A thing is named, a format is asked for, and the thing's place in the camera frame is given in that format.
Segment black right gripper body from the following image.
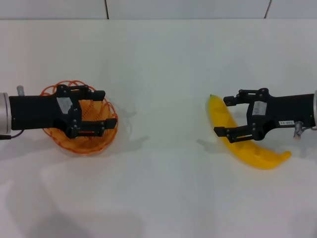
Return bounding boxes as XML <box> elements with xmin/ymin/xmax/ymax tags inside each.
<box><xmin>247</xmin><ymin>93</ymin><xmax>316</xmax><ymax>143</ymax></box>

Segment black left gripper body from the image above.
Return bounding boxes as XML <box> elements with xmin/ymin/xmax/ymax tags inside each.
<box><xmin>8</xmin><ymin>95</ymin><xmax>82</xmax><ymax>131</ymax></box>

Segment orange woven plastic basket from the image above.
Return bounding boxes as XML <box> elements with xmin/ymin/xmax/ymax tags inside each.
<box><xmin>40</xmin><ymin>79</ymin><xmax>119</xmax><ymax>156</ymax></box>

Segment yellow plastic banana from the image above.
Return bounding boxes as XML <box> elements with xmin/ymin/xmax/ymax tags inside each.
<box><xmin>206</xmin><ymin>94</ymin><xmax>292</xmax><ymax>171</ymax></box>

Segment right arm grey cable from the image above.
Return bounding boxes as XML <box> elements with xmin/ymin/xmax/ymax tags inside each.
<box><xmin>293</xmin><ymin>120</ymin><xmax>317</xmax><ymax>141</ymax></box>

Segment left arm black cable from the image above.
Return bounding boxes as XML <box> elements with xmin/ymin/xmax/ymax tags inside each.
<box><xmin>0</xmin><ymin>130</ymin><xmax>23</xmax><ymax>141</ymax></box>

